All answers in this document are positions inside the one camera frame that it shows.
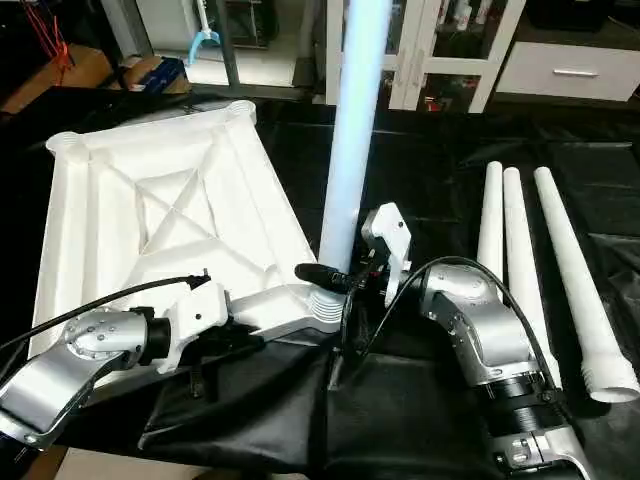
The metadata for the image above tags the white plastic table leg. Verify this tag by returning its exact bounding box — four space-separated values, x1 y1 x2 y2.
502 166 564 393
475 160 507 288
532 166 640 405
304 0 395 327

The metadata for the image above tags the white plastic table top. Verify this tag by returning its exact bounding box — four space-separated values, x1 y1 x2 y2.
28 99 347 387

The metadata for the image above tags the black work mat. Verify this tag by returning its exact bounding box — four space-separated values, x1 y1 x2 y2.
0 88 640 480

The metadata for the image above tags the white drawer cabinet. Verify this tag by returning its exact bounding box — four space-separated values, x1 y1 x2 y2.
494 40 640 104
324 0 527 114

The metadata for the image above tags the light blue hanger hook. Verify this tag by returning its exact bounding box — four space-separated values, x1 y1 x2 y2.
186 0 222 67

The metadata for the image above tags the small blue box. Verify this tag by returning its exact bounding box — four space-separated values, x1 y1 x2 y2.
119 54 187 94

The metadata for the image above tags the cardboard box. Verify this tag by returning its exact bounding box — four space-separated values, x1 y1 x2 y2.
0 44 113 114

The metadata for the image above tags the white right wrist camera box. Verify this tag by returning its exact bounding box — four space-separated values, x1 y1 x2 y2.
359 202 414 310

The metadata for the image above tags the red cable bundle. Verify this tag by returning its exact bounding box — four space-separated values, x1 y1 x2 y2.
24 0 74 67

